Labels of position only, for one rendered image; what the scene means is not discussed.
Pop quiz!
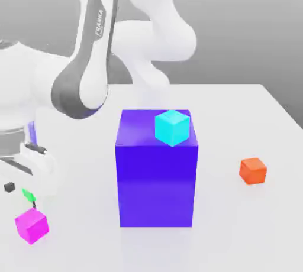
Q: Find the small magenta cube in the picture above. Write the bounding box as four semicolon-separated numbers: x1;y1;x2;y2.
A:
14;207;50;245

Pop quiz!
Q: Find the small orange cube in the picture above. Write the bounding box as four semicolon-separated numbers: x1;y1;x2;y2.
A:
238;157;268;186

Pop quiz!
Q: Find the large purple box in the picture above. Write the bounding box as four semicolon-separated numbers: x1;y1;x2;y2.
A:
115;109;199;228

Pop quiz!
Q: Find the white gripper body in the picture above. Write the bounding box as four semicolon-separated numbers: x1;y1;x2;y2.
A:
0;154;58;198

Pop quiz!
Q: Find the small green cube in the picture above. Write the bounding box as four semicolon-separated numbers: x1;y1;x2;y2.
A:
21;188;37;202

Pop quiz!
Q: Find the small cyan cube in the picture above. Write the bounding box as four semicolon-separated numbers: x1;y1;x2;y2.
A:
154;109;191;147

